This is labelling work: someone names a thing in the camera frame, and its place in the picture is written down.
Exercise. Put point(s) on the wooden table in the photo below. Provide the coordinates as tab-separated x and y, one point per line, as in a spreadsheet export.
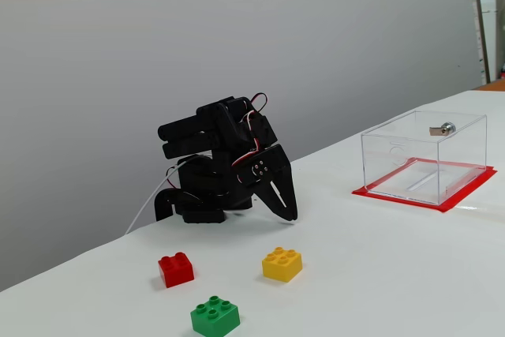
493	85

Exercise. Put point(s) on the red tape frame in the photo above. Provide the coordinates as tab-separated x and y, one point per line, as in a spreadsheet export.
398	197

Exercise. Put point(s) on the transparent plastic box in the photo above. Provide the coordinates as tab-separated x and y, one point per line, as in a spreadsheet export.
424	155

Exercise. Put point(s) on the red lego brick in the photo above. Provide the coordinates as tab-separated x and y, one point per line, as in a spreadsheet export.
176	272

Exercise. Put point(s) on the metal box lock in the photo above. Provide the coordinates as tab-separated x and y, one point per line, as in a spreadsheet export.
446	128

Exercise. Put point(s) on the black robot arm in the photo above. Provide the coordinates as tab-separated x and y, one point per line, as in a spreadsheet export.
205	179

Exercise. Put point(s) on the green lego brick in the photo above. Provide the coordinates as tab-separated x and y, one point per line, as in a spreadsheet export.
215	317

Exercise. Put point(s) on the yellow lego brick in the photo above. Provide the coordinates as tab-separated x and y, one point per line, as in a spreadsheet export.
282	266

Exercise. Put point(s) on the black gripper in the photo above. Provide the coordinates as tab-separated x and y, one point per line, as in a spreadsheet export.
276	169

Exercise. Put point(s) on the black table clamp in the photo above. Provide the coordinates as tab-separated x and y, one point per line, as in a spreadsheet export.
161	204

